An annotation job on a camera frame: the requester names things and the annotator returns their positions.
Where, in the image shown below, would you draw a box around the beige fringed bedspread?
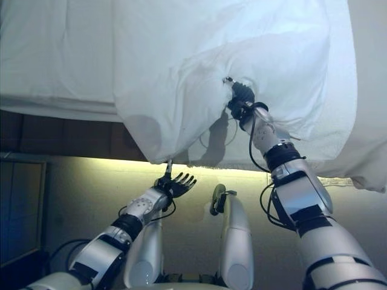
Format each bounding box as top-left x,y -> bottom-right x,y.
187,0 -> 387,195

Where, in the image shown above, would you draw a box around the white duvet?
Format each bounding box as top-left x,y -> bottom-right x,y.
112,0 -> 359,170

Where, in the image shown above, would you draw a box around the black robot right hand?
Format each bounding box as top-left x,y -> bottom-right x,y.
223,77 -> 256,122

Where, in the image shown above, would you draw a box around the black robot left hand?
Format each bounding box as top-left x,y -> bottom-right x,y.
153,159 -> 198,200

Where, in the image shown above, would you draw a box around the dark wooden bed frame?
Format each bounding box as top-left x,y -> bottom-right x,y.
0,109 -> 149,163

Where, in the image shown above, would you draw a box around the silver robot left leg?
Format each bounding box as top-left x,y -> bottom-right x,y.
123,211 -> 166,289

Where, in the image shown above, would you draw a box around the wooden nightstand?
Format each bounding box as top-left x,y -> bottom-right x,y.
0,152 -> 50,273

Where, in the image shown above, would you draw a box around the silver robot right leg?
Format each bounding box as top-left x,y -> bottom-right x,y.
205,182 -> 255,289

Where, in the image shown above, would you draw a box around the white sheeted mattress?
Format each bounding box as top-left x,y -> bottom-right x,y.
0,0 -> 122,123

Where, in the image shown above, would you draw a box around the silver robot leg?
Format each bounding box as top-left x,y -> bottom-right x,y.
205,182 -> 255,289
123,211 -> 166,289

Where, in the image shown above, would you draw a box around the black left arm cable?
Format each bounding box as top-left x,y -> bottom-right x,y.
45,196 -> 177,272

